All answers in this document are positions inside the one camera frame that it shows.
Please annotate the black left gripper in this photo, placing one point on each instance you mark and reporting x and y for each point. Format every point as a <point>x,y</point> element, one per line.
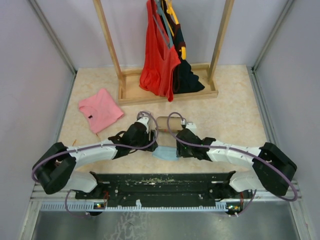
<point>151,148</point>

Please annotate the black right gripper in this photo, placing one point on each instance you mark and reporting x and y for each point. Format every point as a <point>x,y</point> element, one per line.
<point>180,152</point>

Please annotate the brown plaid glasses case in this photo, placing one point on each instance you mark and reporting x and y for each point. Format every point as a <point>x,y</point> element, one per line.
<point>174,124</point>

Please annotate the small light blue cloth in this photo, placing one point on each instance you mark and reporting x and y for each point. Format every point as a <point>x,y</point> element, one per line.
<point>166,153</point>

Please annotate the yellow sunglasses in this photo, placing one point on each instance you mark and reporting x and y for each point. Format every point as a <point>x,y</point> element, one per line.
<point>75,141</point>

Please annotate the map print glasses case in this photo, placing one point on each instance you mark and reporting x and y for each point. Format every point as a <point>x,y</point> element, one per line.
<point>143,114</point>

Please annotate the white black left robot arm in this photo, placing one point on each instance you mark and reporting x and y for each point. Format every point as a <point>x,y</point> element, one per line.
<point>57,169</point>

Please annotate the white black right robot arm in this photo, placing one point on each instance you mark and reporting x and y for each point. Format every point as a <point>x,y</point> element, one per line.
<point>267,167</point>

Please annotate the pink folded t-shirt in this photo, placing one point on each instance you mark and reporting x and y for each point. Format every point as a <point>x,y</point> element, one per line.
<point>100,110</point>

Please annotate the wooden clothes rack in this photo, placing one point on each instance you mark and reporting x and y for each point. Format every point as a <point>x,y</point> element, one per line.
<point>129,91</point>

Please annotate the dark navy garment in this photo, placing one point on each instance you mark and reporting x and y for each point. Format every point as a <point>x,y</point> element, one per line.
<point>184,80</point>

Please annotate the red tank top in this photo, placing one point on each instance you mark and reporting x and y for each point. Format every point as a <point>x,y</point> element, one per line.
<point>160,61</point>

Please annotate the yellow clothes hanger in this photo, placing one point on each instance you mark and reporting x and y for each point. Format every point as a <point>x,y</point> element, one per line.
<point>175,29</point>

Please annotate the grey clothes hanger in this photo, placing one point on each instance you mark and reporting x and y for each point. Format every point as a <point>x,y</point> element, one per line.
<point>165,24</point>

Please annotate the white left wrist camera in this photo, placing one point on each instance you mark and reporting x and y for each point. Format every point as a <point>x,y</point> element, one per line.
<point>145,121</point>

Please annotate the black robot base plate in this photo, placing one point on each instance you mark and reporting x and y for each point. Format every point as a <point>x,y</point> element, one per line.
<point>163,190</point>

